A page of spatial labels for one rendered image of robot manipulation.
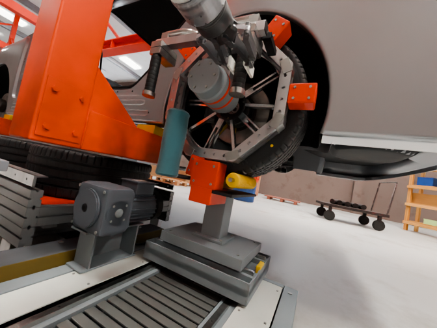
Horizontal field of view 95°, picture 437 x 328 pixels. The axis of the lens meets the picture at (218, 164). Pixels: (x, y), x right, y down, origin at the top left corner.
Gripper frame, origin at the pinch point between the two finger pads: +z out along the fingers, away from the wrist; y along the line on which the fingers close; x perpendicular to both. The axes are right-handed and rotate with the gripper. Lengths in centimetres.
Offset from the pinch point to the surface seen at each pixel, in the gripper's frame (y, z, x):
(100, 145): -60, 4, -28
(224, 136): -22.8, 42.9, -10.2
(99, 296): -34, -3, -76
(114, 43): -452, 231, 234
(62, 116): -60, -12, -20
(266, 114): -2.7, 42.9, 2.3
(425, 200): 282, 666, 7
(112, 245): -56, 17, -72
